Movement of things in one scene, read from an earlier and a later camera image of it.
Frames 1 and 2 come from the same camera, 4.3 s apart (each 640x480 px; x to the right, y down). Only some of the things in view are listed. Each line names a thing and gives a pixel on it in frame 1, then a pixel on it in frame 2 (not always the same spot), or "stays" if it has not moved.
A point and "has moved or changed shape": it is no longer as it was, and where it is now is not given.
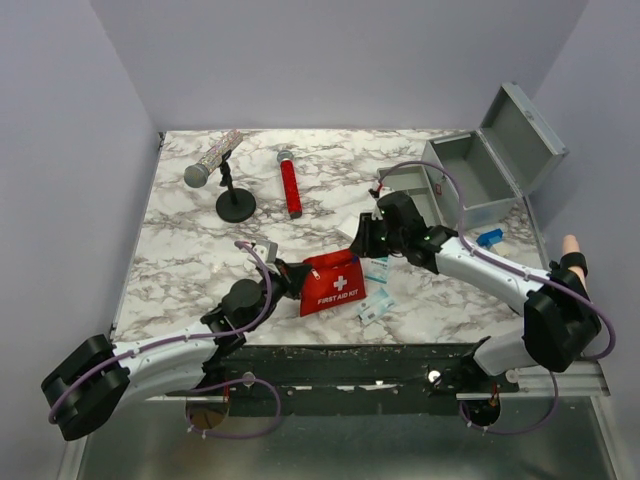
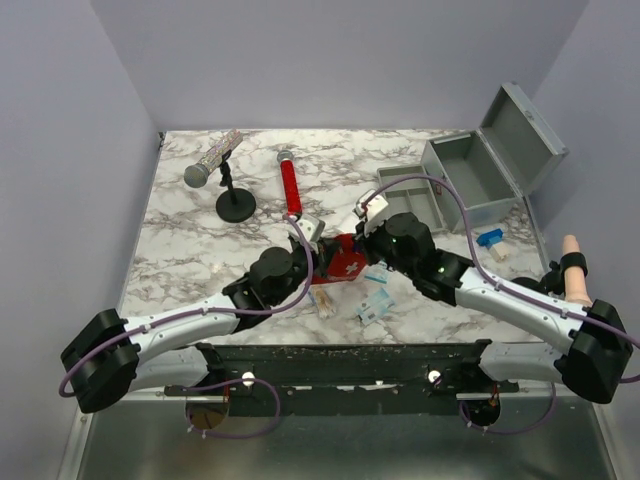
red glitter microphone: x=291 y=184 stays
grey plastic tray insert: x=413 y=182 stays
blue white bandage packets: x=379 y=303 stays
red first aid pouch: x=333 y=280 has moved or changed shape
